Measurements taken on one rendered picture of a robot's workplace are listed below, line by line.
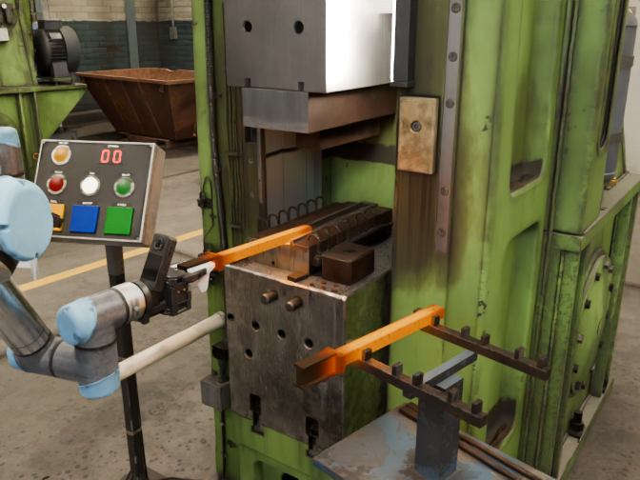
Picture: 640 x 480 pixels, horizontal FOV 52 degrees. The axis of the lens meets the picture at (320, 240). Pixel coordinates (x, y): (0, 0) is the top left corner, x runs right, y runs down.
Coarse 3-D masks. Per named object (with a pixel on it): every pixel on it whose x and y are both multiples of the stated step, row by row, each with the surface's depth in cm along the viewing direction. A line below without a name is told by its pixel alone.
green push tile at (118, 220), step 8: (112, 208) 177; (120, 208) 176; (128, 208) 176; (112, 216) 176; (120, 216) 176; (128, 216) 176; (112, 224) 176; (120, 224) 175; (128, 224) 175; (104, 232) 176; (112, 232) 175; (120, 232) 175; (128, 232) 175
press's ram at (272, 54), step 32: (224, 0) 156; (256, 0) 151; (288, 0) 146; (320, 0) 141; (352, 0) 148; (384, 0) 153; (256, 32) 153; (288, 32) 148; (320, 32) 143; (352, 32) 151; (384, 32) 162; (256, 64) 155; (288, 64) 150; (320, 64) 145; (352, 64) 153; (384, 64) 165
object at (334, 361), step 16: (400, 320) 133; (416, 320) 133; (368, 336) 126; (384, 336) 126; (400, 336) 130; (320, 352) 118; (336, 352) 119; (352, 352) 121; (304, 368) 113; (320, 368) 117; (336, 368) 119; (304, 384) 115
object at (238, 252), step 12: (300, 228) 170; (264, 240) 158; (276, 240) 160; (288, 240) 164; (228, 252) 147; (240, 252) 150; (252, 252) 153; (180, 264) 137; (192, 264) 138; (216, 264) 144
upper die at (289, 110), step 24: (264, 96) 157; (288, 96) 153; (312, 96) 151; (336, 96) 159; (360, 96) 168; (384, 96) 178; (264, 120) 159; (288, 120) 155; (312, 120) 153; (336, 120) 161; (360, 120) 170
